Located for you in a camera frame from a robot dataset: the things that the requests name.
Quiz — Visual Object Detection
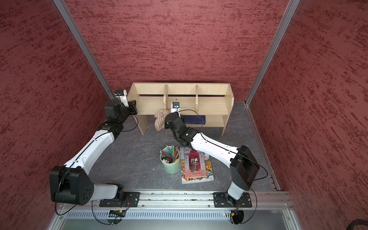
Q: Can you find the green pencil cup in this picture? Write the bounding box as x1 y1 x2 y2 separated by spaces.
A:
162 159 181 173

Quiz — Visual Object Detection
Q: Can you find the aluminium mounting rail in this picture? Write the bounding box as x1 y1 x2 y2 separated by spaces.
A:
57 190 293 213

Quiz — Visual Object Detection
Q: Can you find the coloured pencils bundle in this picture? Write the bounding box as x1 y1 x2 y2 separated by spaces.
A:
160 145 180 164

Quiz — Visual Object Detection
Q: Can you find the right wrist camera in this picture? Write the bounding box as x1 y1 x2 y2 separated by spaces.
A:
171 102 180 113

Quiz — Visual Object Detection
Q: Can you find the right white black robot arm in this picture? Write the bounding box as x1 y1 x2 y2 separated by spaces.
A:
164 112 261 201

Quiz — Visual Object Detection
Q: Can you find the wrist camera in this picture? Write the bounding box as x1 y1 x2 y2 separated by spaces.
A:
171 102 180 113
115 90 128 107

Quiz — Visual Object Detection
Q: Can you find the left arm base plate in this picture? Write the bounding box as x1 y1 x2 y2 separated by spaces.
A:
99 192 140 208

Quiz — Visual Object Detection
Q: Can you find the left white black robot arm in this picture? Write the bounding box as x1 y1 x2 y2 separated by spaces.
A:
49 98 138 206

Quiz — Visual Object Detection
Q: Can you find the fluffy beige pink cloth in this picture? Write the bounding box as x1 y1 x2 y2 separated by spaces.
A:
154 110 171 131

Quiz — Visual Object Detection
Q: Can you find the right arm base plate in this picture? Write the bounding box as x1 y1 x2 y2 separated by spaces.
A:
213 192 253 208

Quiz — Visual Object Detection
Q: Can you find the dark blue book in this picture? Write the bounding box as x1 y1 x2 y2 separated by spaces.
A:
184 115 206 125

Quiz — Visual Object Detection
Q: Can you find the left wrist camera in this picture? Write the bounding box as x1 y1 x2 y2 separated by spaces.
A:
115 90 128 107

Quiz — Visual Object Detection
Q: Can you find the colourful illustrated book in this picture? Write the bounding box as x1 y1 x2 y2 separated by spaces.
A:
180 147 214 185

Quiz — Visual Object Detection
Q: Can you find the light wooden bookshelf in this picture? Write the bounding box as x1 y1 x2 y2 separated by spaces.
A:
127 82 234 135

